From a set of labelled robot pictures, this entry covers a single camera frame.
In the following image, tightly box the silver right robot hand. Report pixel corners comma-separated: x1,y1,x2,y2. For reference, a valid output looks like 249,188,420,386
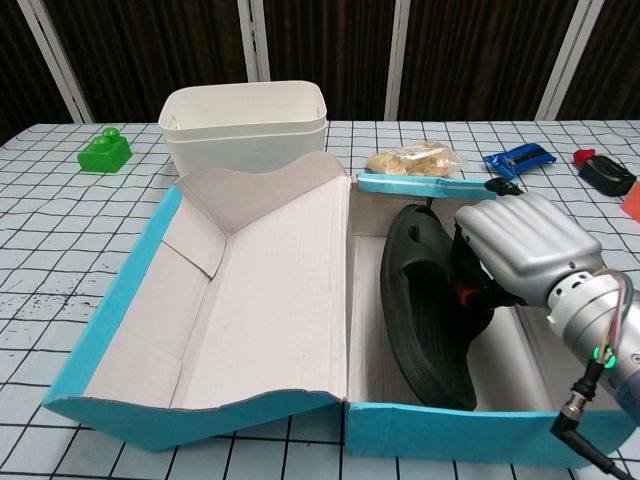
449,179,604,311

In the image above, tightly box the black slipper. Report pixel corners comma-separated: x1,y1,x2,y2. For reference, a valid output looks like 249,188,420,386
379,202,494,411

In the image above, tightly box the blue and white shoe box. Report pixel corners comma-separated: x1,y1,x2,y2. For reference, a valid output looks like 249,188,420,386
43,152,636,471

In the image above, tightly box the blue snack packet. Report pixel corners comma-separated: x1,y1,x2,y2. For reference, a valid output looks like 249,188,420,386
482,142,557,177

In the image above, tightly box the black bottle red cap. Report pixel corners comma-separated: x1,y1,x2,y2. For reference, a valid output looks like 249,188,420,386
572,148,637,198

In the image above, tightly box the orange cube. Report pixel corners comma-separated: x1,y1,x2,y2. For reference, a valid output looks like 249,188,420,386
621,180,640,224

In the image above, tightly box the clear bag of nuts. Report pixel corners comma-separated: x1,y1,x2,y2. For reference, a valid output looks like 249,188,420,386
364,141,469,177

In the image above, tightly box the white plastic bin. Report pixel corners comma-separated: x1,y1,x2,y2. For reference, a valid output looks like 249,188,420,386
158,79,330,184

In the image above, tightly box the green toy block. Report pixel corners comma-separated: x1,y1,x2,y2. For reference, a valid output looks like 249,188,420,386
77,127,132,175

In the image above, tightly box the checked tablecloth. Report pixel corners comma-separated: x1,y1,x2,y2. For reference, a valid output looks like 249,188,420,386
0,118,640,480

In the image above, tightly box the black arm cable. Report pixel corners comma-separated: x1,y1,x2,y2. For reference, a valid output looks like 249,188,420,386
549,359,639,480

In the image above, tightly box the black folding screen white frame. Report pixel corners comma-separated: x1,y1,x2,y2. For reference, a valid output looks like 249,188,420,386
0,0,640,144

